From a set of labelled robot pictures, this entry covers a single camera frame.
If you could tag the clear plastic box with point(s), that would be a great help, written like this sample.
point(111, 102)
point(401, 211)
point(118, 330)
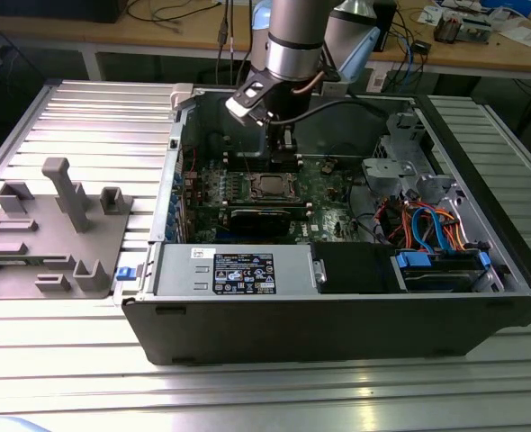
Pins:
point(474, 31)

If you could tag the pale grey case latch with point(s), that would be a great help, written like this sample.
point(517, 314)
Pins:
point(180, 96)

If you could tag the small black device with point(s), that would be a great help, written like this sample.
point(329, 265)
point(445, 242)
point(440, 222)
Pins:
point(423, 47)

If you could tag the grey parts rack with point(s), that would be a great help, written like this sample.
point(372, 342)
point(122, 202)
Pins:
point(67, 270)

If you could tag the black graphics card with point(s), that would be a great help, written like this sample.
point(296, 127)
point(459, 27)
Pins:
point(258, 222)

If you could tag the metal drive cage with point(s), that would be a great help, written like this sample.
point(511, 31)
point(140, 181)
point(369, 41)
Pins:
point(384, 168)

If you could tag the copper heat sink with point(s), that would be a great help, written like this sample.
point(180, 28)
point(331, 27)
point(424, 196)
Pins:
point(447, 29)

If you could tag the wide black box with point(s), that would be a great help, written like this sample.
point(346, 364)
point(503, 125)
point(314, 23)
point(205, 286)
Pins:
point(45, 11)

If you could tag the green motherboard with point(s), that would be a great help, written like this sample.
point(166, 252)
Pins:
point(333, 216)

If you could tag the CPU with silver top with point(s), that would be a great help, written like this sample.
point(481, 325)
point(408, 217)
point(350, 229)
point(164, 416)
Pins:
point(271, 183)

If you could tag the white tag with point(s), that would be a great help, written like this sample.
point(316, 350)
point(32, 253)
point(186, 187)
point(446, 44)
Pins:
point(377, 82)

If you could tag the tall black box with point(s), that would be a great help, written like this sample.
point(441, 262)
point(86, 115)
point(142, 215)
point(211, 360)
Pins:
point(388, 27)

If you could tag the blue case latch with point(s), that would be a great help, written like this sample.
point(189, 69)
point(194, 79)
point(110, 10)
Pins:
point(123, 274)

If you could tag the black PC case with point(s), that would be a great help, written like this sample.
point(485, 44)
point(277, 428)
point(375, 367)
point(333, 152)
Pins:
point(292, 328)

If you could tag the grey power supply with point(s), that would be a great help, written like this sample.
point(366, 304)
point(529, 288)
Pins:
point(175, 270)

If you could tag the wooden desk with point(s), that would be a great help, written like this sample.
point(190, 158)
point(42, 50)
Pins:
point(166, 36)

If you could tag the blue box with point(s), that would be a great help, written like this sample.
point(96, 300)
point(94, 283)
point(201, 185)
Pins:
point(508, 4)

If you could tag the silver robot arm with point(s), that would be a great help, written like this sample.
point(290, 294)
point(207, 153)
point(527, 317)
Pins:
point(292, 54)

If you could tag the CPU socket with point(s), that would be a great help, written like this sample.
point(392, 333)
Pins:
point(299, 198)

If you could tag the white papers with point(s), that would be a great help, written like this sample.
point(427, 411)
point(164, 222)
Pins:
point(524, 36)

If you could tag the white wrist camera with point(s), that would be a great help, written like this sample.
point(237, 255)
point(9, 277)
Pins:
point(243, 101)

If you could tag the hard disk in blue carrier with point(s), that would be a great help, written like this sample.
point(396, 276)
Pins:
point(411, 262)

